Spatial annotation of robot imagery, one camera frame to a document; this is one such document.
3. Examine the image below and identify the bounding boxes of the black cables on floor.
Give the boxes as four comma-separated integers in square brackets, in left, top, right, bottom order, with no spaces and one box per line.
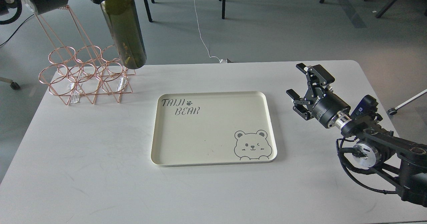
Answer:
[0,14,35,47]

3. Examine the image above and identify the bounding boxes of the cream bear serving tray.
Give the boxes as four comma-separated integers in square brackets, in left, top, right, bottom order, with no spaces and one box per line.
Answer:
[150,91,277,166]

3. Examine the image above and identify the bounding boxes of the dark green wine bottle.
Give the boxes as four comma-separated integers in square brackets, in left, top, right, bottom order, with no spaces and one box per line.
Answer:
[101,0,147,70]

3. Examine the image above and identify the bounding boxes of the chair caster at left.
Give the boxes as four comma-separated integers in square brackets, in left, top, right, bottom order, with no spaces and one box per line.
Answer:
[0,77,20,90]

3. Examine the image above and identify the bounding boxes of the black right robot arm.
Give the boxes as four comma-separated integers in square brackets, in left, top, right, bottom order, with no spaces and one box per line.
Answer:
[287,63,427,206]

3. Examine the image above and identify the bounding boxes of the copper wire wine rack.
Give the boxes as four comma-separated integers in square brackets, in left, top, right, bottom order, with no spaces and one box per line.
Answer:
[36,5,136,105]

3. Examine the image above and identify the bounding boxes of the white chair base leg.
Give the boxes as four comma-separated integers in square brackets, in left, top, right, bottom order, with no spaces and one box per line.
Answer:
[387,89,427,116]

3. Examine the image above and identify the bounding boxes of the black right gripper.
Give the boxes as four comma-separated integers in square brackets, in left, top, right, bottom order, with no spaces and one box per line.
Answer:
[286,63,350,128]

